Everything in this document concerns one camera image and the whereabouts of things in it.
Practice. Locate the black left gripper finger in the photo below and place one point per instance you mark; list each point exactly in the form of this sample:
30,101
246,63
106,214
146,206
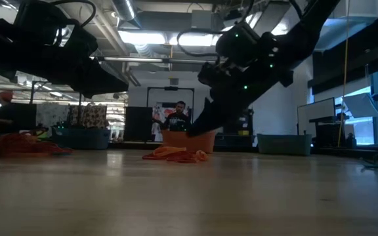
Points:
94,82

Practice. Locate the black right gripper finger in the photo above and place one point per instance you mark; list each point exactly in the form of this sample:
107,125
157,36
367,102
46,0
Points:
215,118

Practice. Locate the mixed red orange band pile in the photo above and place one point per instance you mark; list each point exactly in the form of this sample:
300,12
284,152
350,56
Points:
176,154

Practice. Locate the red rubber band pile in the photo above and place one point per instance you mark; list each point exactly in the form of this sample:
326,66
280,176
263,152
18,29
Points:
18,145

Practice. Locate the black equipment cart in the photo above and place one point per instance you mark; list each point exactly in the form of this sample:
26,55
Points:
241,128

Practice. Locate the floral patterned panel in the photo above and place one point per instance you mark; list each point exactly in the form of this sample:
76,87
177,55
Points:
92,116

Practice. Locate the orange plastic basket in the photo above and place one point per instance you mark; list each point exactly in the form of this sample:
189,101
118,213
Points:
189,144

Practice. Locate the person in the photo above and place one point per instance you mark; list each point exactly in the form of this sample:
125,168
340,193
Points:
5,98
177,119

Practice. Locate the white patterned panel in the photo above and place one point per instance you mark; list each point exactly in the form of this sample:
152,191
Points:
51,113

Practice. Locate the horizontal ceiling pipe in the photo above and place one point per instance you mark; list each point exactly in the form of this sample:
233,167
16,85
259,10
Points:
136,59

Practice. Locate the black monitor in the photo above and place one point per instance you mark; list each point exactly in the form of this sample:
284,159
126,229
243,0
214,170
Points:
26,116

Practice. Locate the blue plastic basket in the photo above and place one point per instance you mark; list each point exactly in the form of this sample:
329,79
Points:
80,139

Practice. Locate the black upright panel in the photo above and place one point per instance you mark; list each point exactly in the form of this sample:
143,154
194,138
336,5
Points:
138,123

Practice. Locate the ceiling light panel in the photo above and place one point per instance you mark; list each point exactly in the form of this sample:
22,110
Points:
192,40
141,37

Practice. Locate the green bowl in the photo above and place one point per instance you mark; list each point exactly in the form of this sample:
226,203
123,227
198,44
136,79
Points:
43,133

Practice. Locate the green plastic basket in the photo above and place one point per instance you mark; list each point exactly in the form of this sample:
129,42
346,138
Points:
284,145

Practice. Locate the white board screen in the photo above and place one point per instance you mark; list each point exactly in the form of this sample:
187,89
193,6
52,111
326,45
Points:
317,114

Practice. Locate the grey ceiling box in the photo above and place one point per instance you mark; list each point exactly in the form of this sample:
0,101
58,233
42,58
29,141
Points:
205,19

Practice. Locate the black desk with equipment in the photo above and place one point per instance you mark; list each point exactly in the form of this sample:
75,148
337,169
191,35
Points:
330,131

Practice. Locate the white tilted sheet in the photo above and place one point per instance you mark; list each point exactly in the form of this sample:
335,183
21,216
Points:
361,105

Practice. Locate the black stand frame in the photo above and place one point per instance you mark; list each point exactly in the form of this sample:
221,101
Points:
31,95

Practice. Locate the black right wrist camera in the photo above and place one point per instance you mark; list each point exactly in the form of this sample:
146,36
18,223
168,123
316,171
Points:
238,42

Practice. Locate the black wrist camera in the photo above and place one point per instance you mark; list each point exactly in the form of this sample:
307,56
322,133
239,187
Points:
34,19
238,42

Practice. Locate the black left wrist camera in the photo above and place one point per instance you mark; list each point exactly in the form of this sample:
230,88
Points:
34,19

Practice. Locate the black gantry frame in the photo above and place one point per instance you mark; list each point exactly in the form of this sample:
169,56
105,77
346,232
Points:
156,88

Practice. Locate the black aluminium table frame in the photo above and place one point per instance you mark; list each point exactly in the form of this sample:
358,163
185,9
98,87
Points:
136,144

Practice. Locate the silver ceiling duct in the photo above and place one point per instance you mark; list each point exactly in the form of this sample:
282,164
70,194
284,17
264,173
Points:
125,10

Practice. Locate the white ceiling duct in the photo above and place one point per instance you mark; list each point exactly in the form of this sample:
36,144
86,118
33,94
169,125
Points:
356,13

